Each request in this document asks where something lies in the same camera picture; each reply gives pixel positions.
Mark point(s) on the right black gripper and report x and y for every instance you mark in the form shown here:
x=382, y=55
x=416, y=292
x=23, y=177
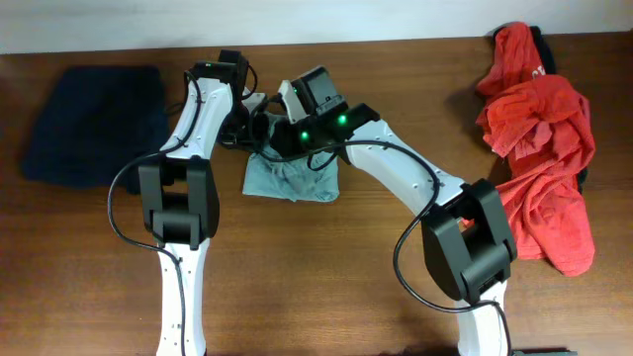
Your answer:
x=287, y=144

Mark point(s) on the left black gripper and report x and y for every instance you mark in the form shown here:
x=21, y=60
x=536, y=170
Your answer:
x=231, y=140

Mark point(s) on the light blue t-shirt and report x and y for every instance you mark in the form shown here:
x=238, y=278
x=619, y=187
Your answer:
x=313, y=180

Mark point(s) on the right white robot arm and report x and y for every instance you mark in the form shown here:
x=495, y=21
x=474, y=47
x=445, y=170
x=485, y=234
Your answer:
x=466, y=239

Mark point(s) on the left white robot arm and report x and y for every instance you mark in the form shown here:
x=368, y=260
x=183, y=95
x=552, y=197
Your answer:
x=180, y=202

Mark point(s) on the folded navy blue garment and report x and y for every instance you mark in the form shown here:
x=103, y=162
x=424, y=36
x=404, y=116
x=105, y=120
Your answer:
x=95, y=121

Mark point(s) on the red t-shirt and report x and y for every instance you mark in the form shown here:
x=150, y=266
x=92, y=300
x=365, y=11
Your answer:
x=539, y=124

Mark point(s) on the black garment under red shirt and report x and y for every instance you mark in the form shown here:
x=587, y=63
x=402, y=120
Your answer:
x=550, y=67

